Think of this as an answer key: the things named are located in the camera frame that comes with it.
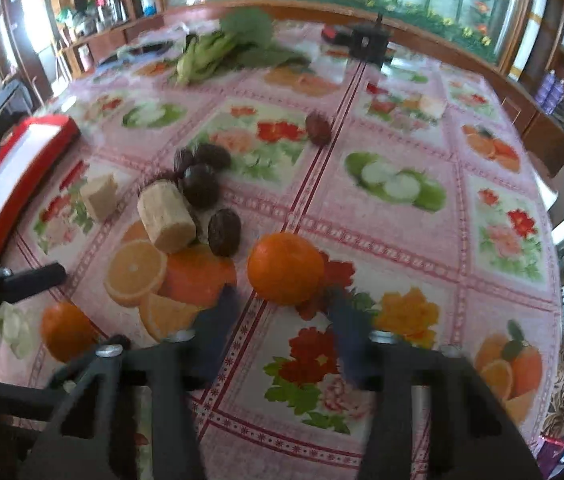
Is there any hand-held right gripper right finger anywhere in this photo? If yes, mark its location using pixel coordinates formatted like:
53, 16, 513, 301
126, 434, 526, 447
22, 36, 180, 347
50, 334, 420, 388
329, 292, 545, 480

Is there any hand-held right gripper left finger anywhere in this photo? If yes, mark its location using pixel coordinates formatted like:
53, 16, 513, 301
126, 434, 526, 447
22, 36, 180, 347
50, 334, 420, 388
17, 285, 240, 480

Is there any orange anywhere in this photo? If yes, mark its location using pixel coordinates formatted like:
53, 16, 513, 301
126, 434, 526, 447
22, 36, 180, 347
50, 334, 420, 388
40, 301, 97, 363
247, 232, 326, 307

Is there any dark red jujube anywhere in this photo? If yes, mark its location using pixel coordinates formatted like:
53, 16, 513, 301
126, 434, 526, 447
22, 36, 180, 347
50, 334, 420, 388
208, 208, 243, 258
305, 111, 333, 146

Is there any thick pale sugarcane piece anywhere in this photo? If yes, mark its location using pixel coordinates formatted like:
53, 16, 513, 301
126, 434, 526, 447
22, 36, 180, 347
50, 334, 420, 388
137, 183, 197, 254

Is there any red tray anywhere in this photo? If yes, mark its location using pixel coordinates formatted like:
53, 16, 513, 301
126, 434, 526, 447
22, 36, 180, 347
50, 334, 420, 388
0, 114, 82, 261

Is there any smooth dark purple passion fruit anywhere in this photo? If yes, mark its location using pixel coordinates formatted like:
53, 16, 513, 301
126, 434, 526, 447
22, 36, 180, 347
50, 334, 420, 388
182, 162, 221, 210

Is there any small dark passion fruit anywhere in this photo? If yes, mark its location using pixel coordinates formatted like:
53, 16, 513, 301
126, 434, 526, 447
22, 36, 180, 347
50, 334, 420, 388
173, 147, 197, 176

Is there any small banana piece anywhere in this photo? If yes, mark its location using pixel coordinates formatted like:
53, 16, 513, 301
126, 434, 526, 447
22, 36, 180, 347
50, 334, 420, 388
79, 174, 124, 222

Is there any black countertop appliance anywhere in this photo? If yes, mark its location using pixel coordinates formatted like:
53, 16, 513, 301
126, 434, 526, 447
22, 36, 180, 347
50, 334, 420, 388
0, 80, 33, 136

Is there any pale sugarcane chunk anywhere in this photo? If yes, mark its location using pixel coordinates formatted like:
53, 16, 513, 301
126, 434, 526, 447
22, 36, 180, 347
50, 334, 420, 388
418, 95, 447, 120

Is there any dark tablet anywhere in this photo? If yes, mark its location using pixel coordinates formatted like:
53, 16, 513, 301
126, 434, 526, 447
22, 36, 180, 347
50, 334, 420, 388
117, 40, 175, 61

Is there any green bok choy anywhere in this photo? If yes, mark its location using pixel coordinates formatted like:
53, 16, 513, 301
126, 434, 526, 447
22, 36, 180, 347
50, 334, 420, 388
176, 7, 313, 86

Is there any wooden sideboard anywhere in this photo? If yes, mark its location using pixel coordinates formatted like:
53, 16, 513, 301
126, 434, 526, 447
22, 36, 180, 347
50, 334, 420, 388
486, 67, 564, 176

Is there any steel thermos flask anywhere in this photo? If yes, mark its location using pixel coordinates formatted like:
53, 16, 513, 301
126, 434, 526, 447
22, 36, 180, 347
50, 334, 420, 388
97, 0, 130, 28

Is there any black round device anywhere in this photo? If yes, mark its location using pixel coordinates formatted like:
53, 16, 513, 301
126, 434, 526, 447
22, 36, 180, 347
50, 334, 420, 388
351, 12, 391, 63

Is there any small red black box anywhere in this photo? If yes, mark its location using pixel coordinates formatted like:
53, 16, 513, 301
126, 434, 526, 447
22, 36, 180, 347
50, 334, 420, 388
322, 25, 355, 46

